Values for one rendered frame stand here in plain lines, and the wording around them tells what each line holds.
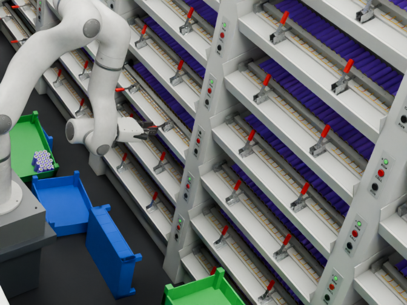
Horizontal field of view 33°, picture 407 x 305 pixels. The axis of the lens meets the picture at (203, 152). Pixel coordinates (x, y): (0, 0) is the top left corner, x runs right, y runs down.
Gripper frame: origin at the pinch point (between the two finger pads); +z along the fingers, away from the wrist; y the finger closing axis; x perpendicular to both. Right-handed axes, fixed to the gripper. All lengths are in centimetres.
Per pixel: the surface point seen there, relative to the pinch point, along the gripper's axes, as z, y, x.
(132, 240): 10, 0, -55
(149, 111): 7.1, -12.6, -0.8
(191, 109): 2.9, 14.4, 16.9
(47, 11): 8, -113, -8
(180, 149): 6.3, 12.3, -1.3
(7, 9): 16, -175, -37
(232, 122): 8.5, 29.5, 21.4
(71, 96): 15, -85, -39
